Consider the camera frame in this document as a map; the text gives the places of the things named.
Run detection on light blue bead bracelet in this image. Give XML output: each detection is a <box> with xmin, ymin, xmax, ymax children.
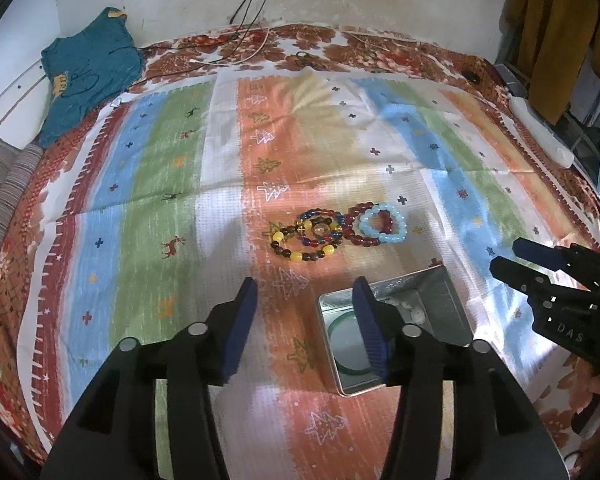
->
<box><xmin>357</xmin><ymin>201</ymin><xmax>410</xmax><ymax>244</ymax></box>

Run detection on multicolour glass bead bracelet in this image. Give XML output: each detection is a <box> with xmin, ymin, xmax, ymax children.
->
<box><xmin>296</xmin><ymin>207</ymin><xmax>345</xmax><ymax>250</ymax></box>

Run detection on silver metal tin box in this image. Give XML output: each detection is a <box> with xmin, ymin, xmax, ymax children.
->
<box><xmin>317</xmin><ymin>264</ymin><xmax>472</xmax><ymax>396</ymax></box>

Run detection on floral red bed sheet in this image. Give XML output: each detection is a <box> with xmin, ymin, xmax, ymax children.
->
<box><xmin>0</xmin><ymin>22</ymin><xmax>600</xmax><ymax>466</ymax></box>

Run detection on striped colourful cloth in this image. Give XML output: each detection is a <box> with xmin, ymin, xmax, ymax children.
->
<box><xmin>17</xmin><ymin>66</ymin><xmax>600</xmax><ymax>480</ymax></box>

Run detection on mustard hanging garment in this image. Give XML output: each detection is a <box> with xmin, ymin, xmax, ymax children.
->
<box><xmin>504</xmin><ymin>0</ymin><xmax>600</xmax><ymax>125</ymax></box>

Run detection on black scissors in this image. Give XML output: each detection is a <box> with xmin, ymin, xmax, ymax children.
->
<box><xmin>294</xmin><ymin>51</ymin><xmax>314</xmax><ymax>70</ymax></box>

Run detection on grey striped pillow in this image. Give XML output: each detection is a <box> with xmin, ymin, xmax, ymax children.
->
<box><xmin>0</xmin><ymin>138</ymin><xmax>43</xmax><ymax>250</ymax></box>

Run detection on teal garment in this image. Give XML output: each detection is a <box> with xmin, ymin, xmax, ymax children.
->
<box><xmin>38</xmin><ymin>6</ymin><xmax>145</xmax><ymax>148</ymax></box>

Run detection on yellow and brown bead bracelet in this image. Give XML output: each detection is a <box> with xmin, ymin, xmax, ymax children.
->
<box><xmin>270</xmin><ymin>224</ymin><xmax>337</xmax><ymax>264</ymax></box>

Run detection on dark red bead bracelet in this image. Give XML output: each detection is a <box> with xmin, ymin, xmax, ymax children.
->
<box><xmin>342</xmin><ymin>200</ymin><xmax>398</xmax><ymax>248</ymax></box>

